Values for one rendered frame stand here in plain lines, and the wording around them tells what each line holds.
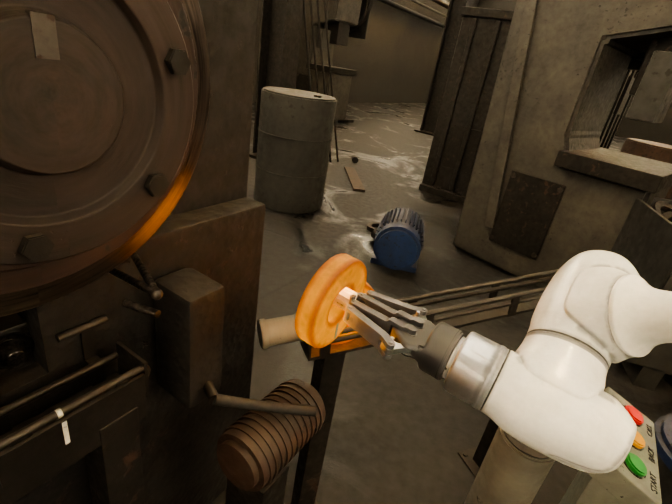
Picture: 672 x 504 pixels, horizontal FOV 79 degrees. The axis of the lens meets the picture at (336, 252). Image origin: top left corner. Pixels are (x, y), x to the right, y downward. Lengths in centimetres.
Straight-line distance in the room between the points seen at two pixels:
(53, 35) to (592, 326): 61
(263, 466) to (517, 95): 257
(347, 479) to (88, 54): 132
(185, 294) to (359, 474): 96
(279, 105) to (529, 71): 163
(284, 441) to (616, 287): 61
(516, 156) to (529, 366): 244
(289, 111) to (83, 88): 273
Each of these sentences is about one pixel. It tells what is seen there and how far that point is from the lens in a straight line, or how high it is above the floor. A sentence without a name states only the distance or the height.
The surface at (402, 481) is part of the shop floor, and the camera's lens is 152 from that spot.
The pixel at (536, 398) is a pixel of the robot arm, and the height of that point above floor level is 86.
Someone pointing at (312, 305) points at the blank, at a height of 85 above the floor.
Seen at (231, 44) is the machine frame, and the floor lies 117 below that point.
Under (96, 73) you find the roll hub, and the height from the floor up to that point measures 114.
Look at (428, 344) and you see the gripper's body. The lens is 58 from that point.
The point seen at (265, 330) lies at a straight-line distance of 81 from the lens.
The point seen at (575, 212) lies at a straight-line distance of 284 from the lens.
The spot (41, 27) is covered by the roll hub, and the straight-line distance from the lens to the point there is 40.
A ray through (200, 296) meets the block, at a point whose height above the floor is 80.
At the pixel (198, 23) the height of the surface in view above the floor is 119.
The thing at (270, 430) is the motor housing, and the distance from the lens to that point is 85.
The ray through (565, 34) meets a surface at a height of 148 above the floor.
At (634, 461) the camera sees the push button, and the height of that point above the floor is 61.
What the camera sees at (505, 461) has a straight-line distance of 103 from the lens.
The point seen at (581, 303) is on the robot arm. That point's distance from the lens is 60.
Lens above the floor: 118
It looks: 25 degrees down
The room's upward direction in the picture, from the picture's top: 10 degrees clockwise
